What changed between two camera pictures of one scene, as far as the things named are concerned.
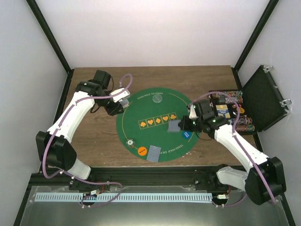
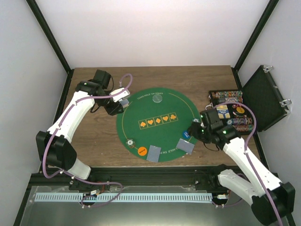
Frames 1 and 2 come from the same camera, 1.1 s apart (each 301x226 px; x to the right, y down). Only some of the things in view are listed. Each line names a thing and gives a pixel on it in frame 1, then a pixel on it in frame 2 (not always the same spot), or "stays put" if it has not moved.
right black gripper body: (194, 127) to (201, 135)
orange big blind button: (142, 151) stays put
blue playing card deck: (124, 103) stays put
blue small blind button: (186, 134) stays put
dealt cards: (173, 126) to (185, 146)
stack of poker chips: (130, 143) stays put
